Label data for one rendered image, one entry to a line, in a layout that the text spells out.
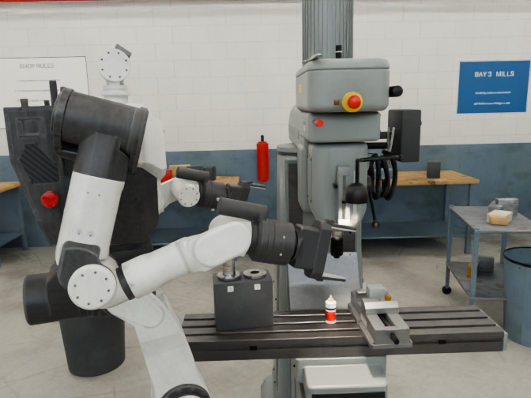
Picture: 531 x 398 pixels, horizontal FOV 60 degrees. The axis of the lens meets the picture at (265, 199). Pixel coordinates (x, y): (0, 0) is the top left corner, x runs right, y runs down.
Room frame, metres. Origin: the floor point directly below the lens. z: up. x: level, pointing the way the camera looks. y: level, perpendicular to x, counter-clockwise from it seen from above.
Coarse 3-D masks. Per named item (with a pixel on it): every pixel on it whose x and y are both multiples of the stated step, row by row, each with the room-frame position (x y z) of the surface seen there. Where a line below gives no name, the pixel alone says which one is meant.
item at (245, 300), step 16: (240, 272) 1.71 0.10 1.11; (256, 272) 1.69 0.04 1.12; (224, 288) 1.60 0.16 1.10; (240, 288) 1.61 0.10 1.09; (256, 288) 1.62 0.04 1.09; (272, 288) 1.63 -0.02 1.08; (224, 304) 1.60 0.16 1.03; (240, 304) 1.61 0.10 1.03; (256, 304) 1.62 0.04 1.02; (272, 304) 1.62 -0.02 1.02; (224, 320) 1.60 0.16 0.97; (240, 320) 1.61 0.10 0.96; (256, 320) 1.62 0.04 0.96; (272, 320) 1.62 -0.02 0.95
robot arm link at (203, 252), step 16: (224, 224) 0.82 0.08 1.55; (240, 224) 0.82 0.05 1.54; (192, 240) 0.80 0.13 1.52; (208, 240) 0.80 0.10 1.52; (224, 240) 0.81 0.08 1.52; (240, 240) 0.81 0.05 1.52; (192, 256) 0.80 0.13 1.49; (208, 256) 0.79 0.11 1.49; (224, 256) 0.80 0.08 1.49; (192, 272) 0.82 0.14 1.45
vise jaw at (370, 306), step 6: (366, 300) 1.60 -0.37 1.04; (372, 300) 1.59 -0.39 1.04; (378, 300) 1.60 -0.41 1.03; (384, 300) 1.59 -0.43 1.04; (390, 300) 1.59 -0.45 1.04; (396, 300) 1.59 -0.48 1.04; (366, 306) 1.57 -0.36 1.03; (372, 306) 1.57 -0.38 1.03; (378, 306) 1.57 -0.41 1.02; (384, 306) 1.57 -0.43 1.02; (390, 306) 1.57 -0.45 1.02; (396, 306) 1.57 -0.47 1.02; (366, 312) 1.56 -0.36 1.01; (372, 312) 1.56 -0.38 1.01; (378, 312) 1.56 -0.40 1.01; (384, 312) 1.56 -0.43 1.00; (390, 312) 1.56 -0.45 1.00; (396, 312) 1.57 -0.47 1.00
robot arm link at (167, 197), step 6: (168, 180) 1.38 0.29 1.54; (162, 186) 1.36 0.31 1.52; (168, 186) 1.37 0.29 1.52; (162, 192) 1.36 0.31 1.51; (168, 192) 1.37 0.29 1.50; (162, 198) 1.36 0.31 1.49; (168, 198) 1.37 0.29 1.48; (174, 198) 1.38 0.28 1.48; (162, 204) 1.35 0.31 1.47; (168, 204) 1.37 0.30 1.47; (162, 210) 1.31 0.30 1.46
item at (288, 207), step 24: (288, 144) 2.32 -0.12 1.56; (288, 168) 2.01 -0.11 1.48; (288, 192) 2.01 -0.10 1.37; (288, 216) 2.01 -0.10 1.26; (312, 216) 2.02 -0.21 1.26; (360, 240) 2.05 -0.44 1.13; (360, 264) 2.05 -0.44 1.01; (288, 288) 2.01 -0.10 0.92; (360, 288) 2.05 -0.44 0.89; (288, 360) 2.01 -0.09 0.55; (288, 384) 2.02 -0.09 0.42
